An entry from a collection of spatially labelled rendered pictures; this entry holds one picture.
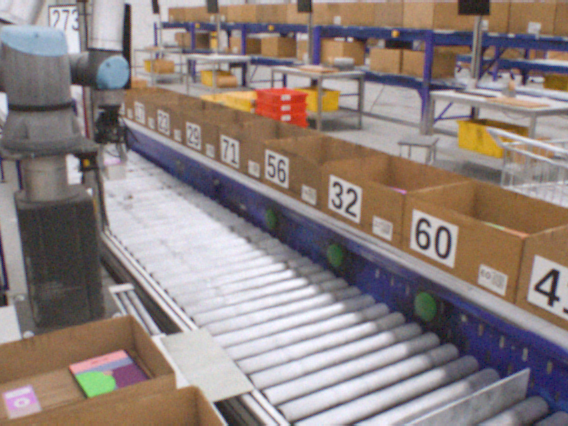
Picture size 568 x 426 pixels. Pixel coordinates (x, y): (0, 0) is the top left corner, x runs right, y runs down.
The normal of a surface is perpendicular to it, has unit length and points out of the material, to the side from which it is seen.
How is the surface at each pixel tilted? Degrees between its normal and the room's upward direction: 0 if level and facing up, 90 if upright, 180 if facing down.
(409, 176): 90
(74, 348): 89
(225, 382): 0
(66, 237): 90
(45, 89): 91
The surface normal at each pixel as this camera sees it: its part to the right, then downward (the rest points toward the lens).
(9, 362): 0.53, 0.27
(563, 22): -0.85, 0.17
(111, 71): 0.81, 0.30
